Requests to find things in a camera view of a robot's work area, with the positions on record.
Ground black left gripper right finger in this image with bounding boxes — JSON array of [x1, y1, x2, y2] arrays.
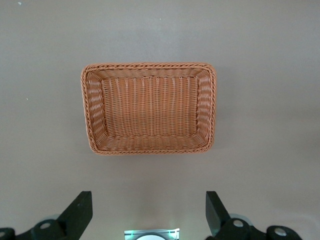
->
[[205, 191, 309, 240]]

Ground brown wicker basket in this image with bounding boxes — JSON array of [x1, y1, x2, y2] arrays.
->
[[80, 61, 217, 156]]

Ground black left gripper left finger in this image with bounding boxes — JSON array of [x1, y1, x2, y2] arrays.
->
[[0, 191, 94, 240]]

